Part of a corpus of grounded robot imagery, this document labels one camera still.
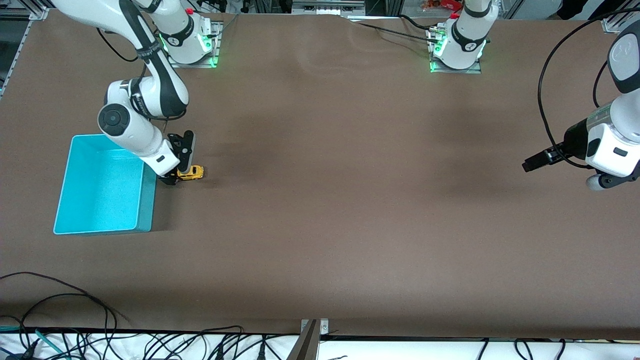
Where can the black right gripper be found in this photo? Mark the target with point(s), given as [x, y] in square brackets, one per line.
[171, 178]

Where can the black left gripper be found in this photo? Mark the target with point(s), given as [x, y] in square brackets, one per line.
[575, 140]

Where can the yellow beetle toy car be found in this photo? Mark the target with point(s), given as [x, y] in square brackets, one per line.
[192, 173]

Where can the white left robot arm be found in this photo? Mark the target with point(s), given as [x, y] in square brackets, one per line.
[612, 145]

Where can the turquoise plastic bin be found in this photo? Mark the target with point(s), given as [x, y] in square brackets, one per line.
[100, 195]

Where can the red packet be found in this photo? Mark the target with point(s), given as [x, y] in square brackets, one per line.
[435, 5]

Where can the silver aluminium crossbar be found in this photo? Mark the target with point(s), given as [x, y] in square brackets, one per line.
[327, 6]

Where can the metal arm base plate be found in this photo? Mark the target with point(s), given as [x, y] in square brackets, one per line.
[455, 71]
[216, 50]

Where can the aluminium frame rail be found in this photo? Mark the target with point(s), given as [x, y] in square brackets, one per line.
[612, 24]
[35, 12]

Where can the grey metal table bracket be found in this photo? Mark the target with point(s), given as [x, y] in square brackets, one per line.
[307, 345]

